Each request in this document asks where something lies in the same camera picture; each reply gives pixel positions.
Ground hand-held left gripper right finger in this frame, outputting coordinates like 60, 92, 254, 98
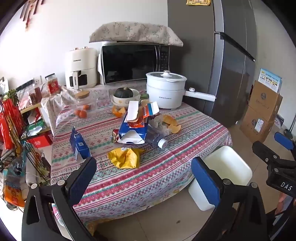
191, 157, 275, 241

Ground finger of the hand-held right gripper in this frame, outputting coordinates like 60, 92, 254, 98
274, 130, 296, 151
252, 141, 296, 166

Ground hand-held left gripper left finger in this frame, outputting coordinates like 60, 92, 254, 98
21, 157, 97, 241

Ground white plastic bin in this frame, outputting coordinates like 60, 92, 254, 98
188, 146, 252, 211

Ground small blue milk carton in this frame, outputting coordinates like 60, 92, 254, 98
69, 127, 92, 160

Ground yellow snack bag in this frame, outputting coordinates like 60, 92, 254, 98
108, 148, 145, 169

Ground clear plastic bottle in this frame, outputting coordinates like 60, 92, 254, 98
146, 124, 168, 149

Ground large orange peel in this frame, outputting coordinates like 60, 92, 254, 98
162, 115, 182, 134

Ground blue white orange carton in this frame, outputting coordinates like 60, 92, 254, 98
116, 101, 149, 144

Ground small orange peel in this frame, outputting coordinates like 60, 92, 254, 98
112, 105, 127, 118

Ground white tissue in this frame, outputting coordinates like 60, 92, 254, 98
150, 115, 167, 130

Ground small blue white box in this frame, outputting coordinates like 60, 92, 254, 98
274, 113, 285, 128

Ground red box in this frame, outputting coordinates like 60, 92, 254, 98
27, 134, 53, 149

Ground striped patterned tablecloth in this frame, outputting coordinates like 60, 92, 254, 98
50, 86, 233, 230

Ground blue printed box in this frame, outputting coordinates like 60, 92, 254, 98
258, 68, 282, 93

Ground white plate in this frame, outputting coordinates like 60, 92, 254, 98
111, 100, 137, 107

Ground wooden shelf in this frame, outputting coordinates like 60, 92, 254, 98
20, 100, 54, 136

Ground red packets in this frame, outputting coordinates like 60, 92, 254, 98
0, 98, 25, 150

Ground red spice bag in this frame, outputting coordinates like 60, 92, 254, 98
32, 86, 43, 105

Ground dark green pumpkin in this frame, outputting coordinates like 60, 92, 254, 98
114, 87, 134, 99

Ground red label jar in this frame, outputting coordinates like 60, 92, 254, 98
45, 73, 61, 95

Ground white electric cooking pot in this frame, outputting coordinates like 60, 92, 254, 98
146, 71, 215, 109

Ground white flower print bowl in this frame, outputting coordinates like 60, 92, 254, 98
112, 89, 148, 105

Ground white air fryer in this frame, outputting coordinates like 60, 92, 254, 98
65, 47, 99, 90

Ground grey refrigerator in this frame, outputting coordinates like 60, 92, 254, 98
168, 0, 257, 128

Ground black microwave oven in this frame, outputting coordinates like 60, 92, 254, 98
98, 42, 171, 86

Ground padded floral cover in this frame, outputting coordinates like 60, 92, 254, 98
89, 22, 184, 47

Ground yellow fridge sticker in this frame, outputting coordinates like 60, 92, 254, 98
186, 0, 211, 6

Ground black wire rack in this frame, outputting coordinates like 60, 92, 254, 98
0, 91, 51, 209

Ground red wall ornament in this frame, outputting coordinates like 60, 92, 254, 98
20, 0, 44, 32

